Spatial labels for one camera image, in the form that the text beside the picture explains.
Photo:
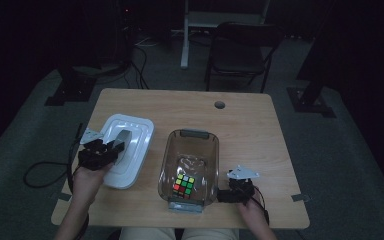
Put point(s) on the black strip on floor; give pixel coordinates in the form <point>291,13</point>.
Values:
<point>78,130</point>

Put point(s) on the white metal desk frame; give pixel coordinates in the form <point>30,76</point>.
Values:
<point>193,20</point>

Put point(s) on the person's left hand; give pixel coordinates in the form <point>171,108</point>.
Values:
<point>88,181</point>

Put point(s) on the person's right hand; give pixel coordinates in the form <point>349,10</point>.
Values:
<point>252,210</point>

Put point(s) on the grey tape piece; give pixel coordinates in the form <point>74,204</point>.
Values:
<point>63,196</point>
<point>300,197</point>

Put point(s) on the black folding chair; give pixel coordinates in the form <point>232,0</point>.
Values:
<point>240,53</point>

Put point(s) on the white box lid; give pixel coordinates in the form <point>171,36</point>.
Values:
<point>136,146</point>

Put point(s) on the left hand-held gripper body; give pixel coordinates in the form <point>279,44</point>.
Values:
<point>95,155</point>

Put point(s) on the black stand base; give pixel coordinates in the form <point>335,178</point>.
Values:
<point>70,90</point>
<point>308,101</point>

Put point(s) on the multicoloured puzzle cube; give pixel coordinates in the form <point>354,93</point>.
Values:
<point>184,186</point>

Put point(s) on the clear plastic storage box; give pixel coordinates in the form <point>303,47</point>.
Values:
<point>193,156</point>

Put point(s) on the person's beige trousers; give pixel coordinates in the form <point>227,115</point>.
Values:
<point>146,234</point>

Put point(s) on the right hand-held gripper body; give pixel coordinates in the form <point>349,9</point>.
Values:
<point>241,188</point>

